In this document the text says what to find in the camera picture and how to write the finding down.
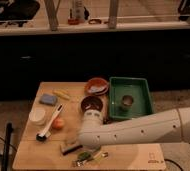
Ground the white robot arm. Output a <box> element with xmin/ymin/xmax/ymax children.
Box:
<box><xmin>78</xmin><ymin>107</ymin><xmax>190</xmax><ymax>149</ymax></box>

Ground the orange bowl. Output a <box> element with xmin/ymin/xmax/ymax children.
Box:
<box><xmin>85</xmin><ymin>77</ymin><xmax>109</xmax><ymax>95</ymax></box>

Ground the dark brown bowl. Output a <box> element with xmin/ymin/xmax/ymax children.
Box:
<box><xmin>81</xmin><ymin>96</ymin><xmax>103</xmax><ymax>112</ymax></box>

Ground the green plastic tray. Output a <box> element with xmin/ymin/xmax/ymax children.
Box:
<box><xmin>108</xmin><ymin>77</ymin><xmax>154</xmax><ymax>121</ymax></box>

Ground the blue sponge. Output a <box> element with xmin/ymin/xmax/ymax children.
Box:
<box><xmin>39</xmin><ymin>94</ymin><xmax>57</xmax><ymax>106</ymax></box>

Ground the orange peach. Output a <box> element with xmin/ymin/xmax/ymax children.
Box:
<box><xmin>52</xmin><ymin>118</ymin><xmax>65</xmax><ymax>130</ymax></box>

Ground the white round container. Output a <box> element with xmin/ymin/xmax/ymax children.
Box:
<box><xmin>29</xmin><ymin>107</ymin><xmax>46</xmax><ymax>125</ymax></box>

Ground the green pepper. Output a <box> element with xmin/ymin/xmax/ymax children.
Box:
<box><xmin>77</xmin><ymin>151</ymin><xmax>91</xmax><ymax>161</ymax></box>

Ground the white bottle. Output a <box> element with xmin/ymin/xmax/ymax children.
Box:
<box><xmin>72</xmin><ymin>0</ymin><xmax>85</xmax><ymax>23</ymax></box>

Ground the black pole stand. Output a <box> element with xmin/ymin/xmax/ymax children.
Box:
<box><xmin>1</xmin><ymin>123</ymin><xmax>13</xmax><ymax>171</ymax></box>

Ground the black office chair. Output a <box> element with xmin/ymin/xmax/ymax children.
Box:
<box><xmin>0</xmin><ymin>0</ymin><xmax>40</xmax><ymax>27</ymax></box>

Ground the black floor cable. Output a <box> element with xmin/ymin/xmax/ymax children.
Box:
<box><xmin>163</xmin><ymin>142</ymin><xmax>190</xmax><ymax>171</ymax></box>

